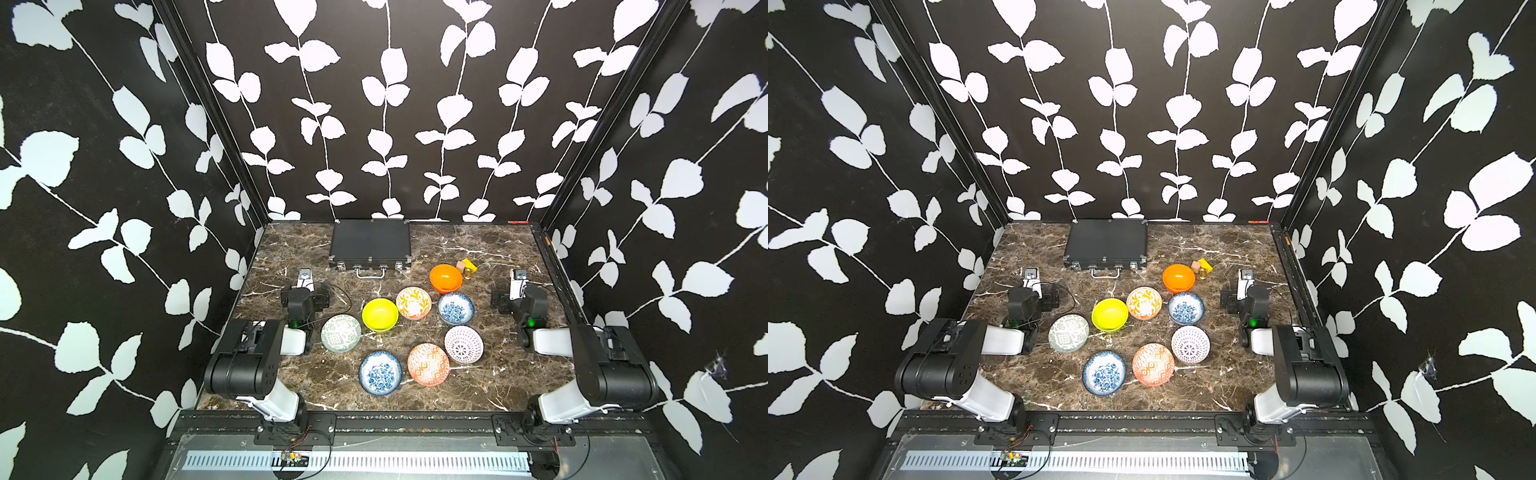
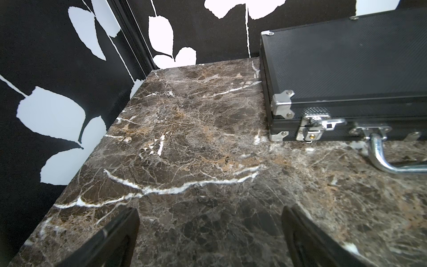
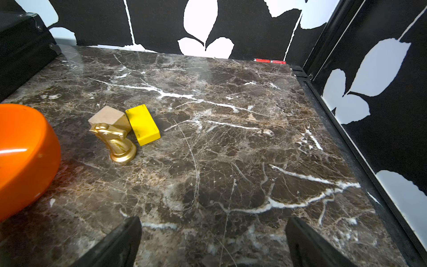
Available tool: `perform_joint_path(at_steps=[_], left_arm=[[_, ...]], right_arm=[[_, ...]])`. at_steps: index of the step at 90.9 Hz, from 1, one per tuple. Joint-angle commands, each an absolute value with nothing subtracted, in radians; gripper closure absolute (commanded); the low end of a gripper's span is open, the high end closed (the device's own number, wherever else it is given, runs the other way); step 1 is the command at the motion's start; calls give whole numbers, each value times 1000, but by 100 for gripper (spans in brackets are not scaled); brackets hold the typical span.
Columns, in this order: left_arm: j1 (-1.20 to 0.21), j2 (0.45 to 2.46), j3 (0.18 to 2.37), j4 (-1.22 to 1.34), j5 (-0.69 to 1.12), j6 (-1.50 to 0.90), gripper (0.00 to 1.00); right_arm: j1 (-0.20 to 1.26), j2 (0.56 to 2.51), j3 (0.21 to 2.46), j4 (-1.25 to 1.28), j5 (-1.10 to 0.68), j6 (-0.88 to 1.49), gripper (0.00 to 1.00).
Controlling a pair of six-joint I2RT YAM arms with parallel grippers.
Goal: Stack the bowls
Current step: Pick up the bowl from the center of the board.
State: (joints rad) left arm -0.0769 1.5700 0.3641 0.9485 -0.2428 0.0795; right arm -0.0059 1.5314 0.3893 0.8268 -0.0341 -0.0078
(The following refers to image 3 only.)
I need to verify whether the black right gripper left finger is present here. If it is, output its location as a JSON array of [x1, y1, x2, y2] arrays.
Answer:
[[72, 216, 142, 267]]

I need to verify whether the red pen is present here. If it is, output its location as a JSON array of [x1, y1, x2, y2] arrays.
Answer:
[[254, 59, 286, 65]]

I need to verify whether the plain wooden cube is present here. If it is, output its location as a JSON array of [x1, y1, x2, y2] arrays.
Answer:
[[88, 106, 132, 134]]

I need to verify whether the yellow wooden block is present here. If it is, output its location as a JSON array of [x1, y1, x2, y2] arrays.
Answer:
[[126, 105, 161, 146]]

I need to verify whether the gold chess knight piece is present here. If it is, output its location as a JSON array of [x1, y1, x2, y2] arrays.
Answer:
[[90, 123, 137, 164]]

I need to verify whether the orange plastic bowl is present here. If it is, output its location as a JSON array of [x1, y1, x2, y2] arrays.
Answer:
[[1, 103, 61, 221]]

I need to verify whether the black carrying case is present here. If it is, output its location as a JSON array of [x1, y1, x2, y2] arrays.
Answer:
[[1, 12, 62, 101]]

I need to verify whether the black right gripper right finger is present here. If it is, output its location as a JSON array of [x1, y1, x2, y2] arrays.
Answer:
[[285, 217, 356, 267]]

